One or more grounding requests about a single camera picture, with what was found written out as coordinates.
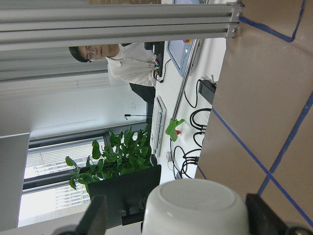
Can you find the green handled reacher grabber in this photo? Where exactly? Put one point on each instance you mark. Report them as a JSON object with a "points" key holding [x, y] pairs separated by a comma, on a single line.
{"points": [[174, 123]]}

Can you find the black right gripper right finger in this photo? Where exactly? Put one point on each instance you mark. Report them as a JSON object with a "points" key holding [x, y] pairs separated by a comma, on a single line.
{"points": [[262, 219]]}

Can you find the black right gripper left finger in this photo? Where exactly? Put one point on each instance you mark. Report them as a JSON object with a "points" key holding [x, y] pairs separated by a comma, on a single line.
{"points": [[94, 221]]}

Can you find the seated person white shirt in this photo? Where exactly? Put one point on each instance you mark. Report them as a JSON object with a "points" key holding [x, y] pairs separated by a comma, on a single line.
{"points": [[131, 63]]}

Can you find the black monitor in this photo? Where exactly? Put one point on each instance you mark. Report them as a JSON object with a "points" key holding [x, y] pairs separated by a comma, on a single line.
{"points": [[126, 195]]}

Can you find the pale green white cup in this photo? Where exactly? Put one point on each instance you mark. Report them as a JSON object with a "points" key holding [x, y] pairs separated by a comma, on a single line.
{"points": [[195, 207]]}

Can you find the black power adapter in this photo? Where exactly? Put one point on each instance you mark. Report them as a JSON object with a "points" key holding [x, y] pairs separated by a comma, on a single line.
{"points": [[207, 90]]}

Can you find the green potted plant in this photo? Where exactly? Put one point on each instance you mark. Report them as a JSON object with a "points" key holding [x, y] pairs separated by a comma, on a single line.
{"points": [[127, 152]]}

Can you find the white keyboard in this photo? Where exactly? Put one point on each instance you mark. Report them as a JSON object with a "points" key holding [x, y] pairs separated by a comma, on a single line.
{"points": [[157, 127]]}

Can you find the aluminium frame post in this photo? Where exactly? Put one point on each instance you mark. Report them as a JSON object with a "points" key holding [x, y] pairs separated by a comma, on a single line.
{"points": [[33, 32]]}

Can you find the teach pendant tablet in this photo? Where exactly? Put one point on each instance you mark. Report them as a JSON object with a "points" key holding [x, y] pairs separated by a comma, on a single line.
{"points": [[179, 51]]}

